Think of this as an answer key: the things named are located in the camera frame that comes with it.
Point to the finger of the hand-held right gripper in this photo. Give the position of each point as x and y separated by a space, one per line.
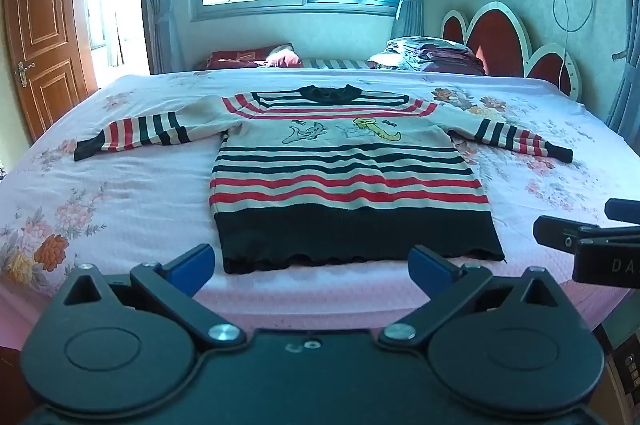
622 211
555 232

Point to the maroon pillow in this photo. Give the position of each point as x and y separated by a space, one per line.
240 57

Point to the brown wooden door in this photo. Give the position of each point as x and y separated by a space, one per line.
45 35

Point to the bed with floral sheet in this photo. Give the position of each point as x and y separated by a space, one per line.
125 190

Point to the red and white headboard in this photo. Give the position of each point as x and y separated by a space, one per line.
500 40

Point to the pile of folded clothes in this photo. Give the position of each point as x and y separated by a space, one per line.
430 55

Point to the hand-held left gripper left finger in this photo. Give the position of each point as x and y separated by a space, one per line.
192 267

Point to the grey hanging cloth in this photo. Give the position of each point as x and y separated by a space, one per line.
625 95

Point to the striped mattress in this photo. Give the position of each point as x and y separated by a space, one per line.
335 63

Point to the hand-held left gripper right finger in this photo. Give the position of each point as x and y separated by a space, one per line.
430 270

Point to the striped knit sweater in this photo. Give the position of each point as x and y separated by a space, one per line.
345 185

